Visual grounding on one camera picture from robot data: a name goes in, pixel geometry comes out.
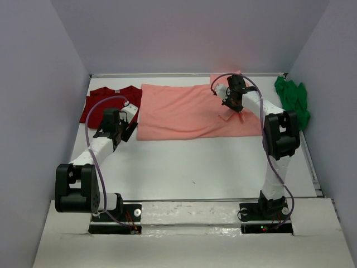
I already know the white foam block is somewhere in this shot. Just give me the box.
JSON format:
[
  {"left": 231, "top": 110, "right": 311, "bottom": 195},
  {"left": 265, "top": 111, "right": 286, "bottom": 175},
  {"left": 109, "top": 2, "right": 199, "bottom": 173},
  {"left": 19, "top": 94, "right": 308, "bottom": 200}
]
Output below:
[{"left": 141, "top": 201, "right": 240, "bottom": 225}]

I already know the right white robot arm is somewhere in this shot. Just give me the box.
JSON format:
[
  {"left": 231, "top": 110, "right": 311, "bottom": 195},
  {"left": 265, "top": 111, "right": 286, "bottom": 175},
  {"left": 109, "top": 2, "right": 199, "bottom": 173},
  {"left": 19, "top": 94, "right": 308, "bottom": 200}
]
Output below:
[{"left": 214, "top": 73, "right": 300, "bottom": 219}]

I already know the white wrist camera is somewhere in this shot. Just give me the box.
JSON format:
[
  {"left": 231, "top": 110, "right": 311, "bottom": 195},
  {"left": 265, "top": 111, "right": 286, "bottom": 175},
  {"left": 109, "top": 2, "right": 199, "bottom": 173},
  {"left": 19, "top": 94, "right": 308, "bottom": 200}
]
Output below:
[
  {"left": 213, "top": 84, "right": 230, "bottom": 102},
  {"left": 119, "top": 101, "right": 139, "bottom": 123}
]

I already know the aluminium rear table rail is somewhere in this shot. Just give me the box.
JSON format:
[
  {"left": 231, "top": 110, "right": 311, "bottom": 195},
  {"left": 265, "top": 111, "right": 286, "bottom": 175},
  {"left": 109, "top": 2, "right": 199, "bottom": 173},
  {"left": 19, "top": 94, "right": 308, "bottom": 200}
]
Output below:
[{"left": 89, "top": 72, "right": 288, "bottom": 79}]

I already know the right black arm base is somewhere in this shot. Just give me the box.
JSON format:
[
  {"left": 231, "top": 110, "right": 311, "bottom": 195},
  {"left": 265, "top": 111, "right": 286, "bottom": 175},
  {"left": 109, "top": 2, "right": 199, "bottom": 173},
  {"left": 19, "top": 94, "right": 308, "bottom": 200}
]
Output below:
[{"left": 237, "top": 193, "right": 293, "bottom": 235}]

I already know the folded red t-shirt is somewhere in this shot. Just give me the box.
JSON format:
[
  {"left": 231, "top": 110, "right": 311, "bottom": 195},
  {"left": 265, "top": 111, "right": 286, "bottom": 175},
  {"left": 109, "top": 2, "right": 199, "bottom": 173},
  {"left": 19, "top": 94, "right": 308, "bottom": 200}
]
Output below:
[{"left": 79, "top": 86, "right": 142, "bottom": 129}]

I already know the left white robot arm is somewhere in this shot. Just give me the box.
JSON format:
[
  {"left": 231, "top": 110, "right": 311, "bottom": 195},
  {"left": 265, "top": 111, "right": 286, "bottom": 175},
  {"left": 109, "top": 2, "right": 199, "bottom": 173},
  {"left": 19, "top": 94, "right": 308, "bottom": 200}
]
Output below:
[{"left": 55, "top": 104, "right": 138, "bottom": 221}]

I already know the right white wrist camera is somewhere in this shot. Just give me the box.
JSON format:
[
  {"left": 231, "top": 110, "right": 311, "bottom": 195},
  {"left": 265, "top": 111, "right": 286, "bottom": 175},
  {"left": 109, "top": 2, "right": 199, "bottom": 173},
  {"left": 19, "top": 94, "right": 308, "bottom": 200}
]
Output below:
[{"left": 213, "top": 84, "right": 230, "bottom": 102}]

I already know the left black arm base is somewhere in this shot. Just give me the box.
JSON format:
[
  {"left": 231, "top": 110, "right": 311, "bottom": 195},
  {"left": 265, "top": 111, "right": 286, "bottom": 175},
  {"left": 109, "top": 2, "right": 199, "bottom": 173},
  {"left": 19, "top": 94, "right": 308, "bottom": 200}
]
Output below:
[{"left": 88, "top": 200, "right": 142, "bottom": 235}]

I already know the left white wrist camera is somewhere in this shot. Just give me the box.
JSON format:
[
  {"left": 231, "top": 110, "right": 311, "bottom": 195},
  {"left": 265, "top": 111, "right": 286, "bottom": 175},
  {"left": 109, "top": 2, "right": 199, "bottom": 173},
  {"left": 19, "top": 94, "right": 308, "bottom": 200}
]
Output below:
[{"left": 119, "top": 101, "right": 139, "bottom": 123}]

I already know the crumpled green t-shirt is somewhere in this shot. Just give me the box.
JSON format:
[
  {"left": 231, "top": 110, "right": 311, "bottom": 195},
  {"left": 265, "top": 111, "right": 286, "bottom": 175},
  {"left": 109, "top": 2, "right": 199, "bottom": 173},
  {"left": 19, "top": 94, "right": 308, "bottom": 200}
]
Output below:
[{"left": 274, "top": 76, "right": 311, "bottom": 131}]

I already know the pink polo shirt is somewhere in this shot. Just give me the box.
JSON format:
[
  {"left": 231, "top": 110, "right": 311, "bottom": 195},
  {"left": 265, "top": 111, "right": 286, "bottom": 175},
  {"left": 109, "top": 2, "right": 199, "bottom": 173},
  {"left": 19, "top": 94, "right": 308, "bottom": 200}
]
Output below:
[{"left": 137, "top": 84, "right": 262, "bottom": 141}]

